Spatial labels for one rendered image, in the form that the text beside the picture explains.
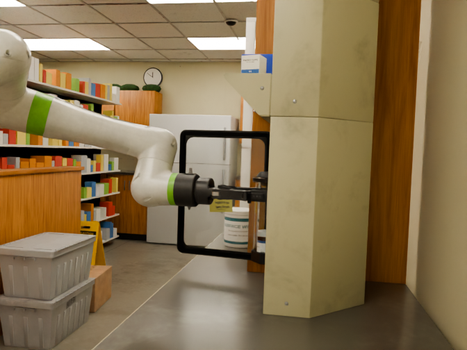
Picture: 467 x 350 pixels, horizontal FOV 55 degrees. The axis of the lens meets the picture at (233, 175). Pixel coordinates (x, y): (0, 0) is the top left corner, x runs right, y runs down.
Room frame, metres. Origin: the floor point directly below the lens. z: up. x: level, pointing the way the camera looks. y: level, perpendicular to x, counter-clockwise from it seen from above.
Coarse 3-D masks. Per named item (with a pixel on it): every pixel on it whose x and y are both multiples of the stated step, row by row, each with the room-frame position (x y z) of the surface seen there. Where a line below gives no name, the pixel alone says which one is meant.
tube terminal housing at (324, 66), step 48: (288, 0) 1.05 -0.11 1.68; (336, 0) 1.06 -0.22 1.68; (288, 48) 1.05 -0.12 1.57; (336, 48) 1.07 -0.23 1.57; (288, 96) 1.05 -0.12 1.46; (336, 96) 1.07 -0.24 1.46; (288, 144) 1.05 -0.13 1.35; (336, 144) 1.08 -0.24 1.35; (288, 192) 1.05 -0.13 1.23; (336, 192) 1.08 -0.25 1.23; (288, 240) 1.05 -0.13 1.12; (336, 240) 1.09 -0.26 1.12; (288, 288) 1.05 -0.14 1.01; (336, 288) 1.09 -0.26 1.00
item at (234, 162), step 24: (192, 144) 1.44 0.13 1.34; (216, 144) 1.42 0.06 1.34; (240, 144) 1.39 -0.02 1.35; (264, 144) 1.37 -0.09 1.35; (192, 168) 1.44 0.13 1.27; (216, 168) 1.42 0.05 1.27; (240, 168) 1.39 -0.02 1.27; (192, 216) 1.44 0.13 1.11; (216, 216) 1.41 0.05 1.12; (240, 216) 1.39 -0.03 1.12; (192, 240) 1.44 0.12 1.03; (216, 240) 1.41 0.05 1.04; (240, 240) 1.39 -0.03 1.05
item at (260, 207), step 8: (256, 184) 1.19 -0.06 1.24; (264, 184) 1.17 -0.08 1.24; (256, 208) 1.19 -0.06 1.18; (264, 208) 1.17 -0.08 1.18; (256, 216) 1.18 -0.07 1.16; (264, 216) 1.17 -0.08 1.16; (256, 224) 1.18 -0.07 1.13; (264, 224) 1.17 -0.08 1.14; (256, 232) 1.18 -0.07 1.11; (264, 232) 1.16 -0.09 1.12; (256, 240) 1.18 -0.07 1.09; (264, 240) 1.16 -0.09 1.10; (256, 248) 1.18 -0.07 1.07; (264, 248) 1.16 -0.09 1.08
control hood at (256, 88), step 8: (232, 80) 1.07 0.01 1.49; (240, 80) 1.07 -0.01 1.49; (248, 80) 1.07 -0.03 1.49; (256, 80) 1.06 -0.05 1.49; (264, 80) 1.06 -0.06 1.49; (240, 88) 1.07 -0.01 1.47; (248, 88) 1.07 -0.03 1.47; (256, 88) 1.06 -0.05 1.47; (264, 88) 1.06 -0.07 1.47; (248, 96) 1.07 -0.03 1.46; (256, 96) 1.06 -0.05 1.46; (264, 96) 1.06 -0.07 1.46; (256, 104) 1.06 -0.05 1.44; (264, 104) 1.06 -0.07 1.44; (264, 112) 1.06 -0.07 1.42
